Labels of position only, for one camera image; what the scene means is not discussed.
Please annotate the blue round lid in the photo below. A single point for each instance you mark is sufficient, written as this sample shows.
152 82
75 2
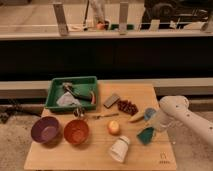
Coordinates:
149 112

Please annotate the orange bowl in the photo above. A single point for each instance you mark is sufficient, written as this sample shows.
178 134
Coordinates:
76 132

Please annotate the white plastic cup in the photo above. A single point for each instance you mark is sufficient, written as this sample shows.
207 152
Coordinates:
119 149

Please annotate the grey rectangular block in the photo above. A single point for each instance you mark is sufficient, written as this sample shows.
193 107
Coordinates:
111 100

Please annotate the orange carrot in tray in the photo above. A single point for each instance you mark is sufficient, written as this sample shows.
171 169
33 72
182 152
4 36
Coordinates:
93 100

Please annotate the green plastic tray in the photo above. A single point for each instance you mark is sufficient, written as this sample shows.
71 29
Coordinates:
56 91

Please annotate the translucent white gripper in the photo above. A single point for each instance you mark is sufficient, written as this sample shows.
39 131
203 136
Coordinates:
158 120

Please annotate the grey cloth in tray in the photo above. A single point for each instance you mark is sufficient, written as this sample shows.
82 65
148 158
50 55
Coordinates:
67 99

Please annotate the purple bowl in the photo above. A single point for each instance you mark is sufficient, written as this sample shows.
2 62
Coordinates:
45 129

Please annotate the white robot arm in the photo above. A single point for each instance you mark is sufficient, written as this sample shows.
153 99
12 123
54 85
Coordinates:
177 107

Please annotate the metal tool in tray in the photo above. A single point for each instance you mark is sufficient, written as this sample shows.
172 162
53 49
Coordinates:
68 87

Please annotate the yellow banana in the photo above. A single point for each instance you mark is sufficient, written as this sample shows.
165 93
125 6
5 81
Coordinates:
136 117

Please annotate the wooden board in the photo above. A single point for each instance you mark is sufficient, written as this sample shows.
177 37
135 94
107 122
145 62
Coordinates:
94 154

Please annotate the dark red grapes bunch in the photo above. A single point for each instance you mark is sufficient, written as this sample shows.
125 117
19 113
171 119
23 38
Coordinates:
127 107

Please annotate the green cloth in tray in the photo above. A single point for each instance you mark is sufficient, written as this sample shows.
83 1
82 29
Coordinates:
82 92

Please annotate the small dark metal object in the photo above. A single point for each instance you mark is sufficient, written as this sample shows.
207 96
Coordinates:
79 113

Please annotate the yellow red apple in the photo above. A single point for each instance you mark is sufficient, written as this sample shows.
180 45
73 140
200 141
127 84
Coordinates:
113 127

